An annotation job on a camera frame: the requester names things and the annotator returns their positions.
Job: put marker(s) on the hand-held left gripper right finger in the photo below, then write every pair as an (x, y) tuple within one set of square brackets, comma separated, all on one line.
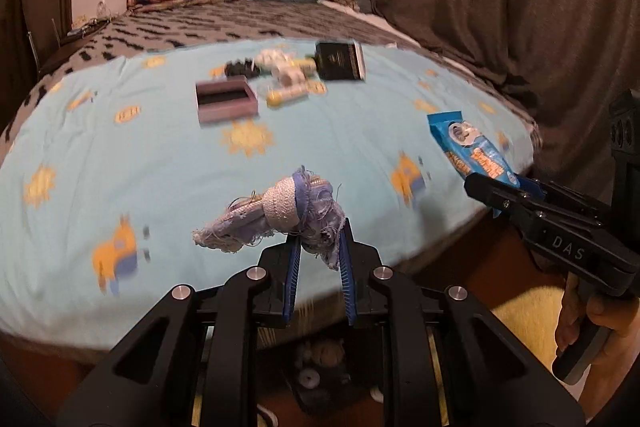
[(346, 282)]

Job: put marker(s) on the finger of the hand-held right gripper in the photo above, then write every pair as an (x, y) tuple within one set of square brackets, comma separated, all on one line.
[(565, 199), (492, 197)]

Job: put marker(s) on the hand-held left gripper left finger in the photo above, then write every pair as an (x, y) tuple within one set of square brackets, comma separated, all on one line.
[(294, 277)]

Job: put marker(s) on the blue snack packet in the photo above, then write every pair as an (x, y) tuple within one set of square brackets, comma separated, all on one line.
[(470, 147)]

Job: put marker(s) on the blue white fabric scrap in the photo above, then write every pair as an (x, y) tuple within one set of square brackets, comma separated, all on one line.
[(285, 207)]

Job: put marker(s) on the black trash bin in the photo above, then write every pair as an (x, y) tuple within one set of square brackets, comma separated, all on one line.
[(310, 377)]

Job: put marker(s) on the purple box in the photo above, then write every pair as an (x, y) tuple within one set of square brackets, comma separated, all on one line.
[(225, 107)]

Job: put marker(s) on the person's right hand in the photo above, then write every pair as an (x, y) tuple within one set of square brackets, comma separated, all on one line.
[(615, 314)]

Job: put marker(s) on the cream fluffy rug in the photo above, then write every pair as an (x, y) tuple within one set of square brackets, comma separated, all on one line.
[(530, 322)]

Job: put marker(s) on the yellow tube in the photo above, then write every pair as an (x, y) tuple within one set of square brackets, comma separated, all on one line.
[(285, 97)]

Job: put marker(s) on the brown curtain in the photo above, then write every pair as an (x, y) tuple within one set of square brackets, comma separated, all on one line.
[(500, 7)]

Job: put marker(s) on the light blue printed blanket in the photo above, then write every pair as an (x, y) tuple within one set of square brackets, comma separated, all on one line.
[(150, 147)]

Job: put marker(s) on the black flat box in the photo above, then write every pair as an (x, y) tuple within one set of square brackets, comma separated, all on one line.
[(340, 59)]

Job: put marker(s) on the small black object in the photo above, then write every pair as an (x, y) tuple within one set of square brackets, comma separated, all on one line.
[(242, 69)]

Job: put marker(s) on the white crumpled paper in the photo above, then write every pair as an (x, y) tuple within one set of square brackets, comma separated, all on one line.
[(272, 57)]

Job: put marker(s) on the wooden nightstand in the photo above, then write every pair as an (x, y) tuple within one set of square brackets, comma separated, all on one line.
[(65, 52)]

